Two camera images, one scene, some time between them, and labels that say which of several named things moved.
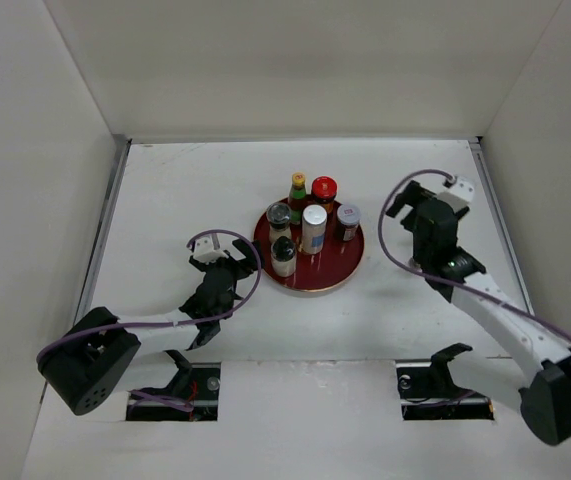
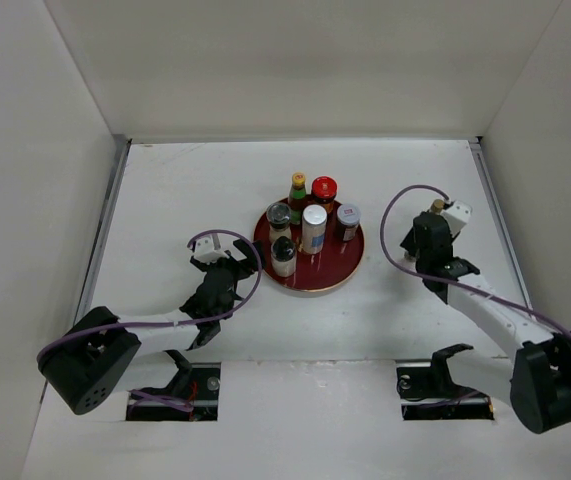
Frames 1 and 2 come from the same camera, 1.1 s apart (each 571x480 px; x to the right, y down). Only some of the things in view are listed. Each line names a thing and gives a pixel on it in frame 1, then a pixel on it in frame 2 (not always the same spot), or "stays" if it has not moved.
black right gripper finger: x=413 y=195 → x=408 y=243
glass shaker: x=279 y=218 stays
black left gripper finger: x=198 y=264 stays
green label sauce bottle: x=297 y=202 stays
